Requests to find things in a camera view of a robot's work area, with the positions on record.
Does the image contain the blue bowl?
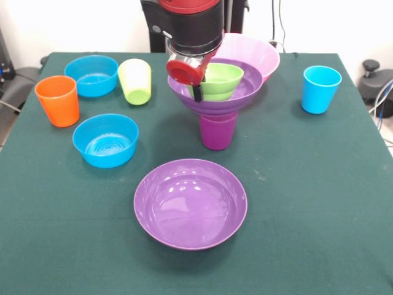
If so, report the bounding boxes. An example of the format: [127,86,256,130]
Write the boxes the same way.
[63,55,119,98]
[72,113,139,169]

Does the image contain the black knob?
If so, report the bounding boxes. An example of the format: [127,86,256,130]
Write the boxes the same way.
[361,59,382,81]

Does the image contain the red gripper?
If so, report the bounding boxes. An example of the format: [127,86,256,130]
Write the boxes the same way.
[166,50,216,103]

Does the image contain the dark grey base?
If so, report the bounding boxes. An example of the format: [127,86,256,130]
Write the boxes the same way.
[358,69,393,107]

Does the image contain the green ribbed bowl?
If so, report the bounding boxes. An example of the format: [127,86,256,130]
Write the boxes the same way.
[187,63,246,102]

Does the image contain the blue cup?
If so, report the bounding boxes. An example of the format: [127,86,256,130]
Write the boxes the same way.
[301,65,343,115]

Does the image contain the large pink bowl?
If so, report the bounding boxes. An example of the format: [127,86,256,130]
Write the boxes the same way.
[218,33,281,84]

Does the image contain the black equipment box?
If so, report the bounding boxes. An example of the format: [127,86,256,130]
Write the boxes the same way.
[0,27,16,93]

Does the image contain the lime green cup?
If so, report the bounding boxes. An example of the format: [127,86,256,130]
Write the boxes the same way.
[117,58,152,106]

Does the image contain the purple cup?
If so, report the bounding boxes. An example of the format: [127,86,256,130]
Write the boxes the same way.
[199,112,238,152]

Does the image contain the dark green tablecloth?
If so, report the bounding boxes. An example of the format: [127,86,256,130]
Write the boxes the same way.
[0,51,393,295]

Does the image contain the blue and grey cables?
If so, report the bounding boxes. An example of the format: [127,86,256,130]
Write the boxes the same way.
[368,78,393,145]

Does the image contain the black wall cable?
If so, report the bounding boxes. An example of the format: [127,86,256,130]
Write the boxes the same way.
[268,0,287,53]

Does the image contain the orange cup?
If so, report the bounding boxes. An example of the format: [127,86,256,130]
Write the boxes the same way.
[34,75,80,128]

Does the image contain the grey chair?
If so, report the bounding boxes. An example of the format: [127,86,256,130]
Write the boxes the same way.
[0,66,41,112]

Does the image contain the purple bowl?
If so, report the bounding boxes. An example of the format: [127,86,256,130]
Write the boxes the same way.
[133,158,249,251]
[167,57,265,116]

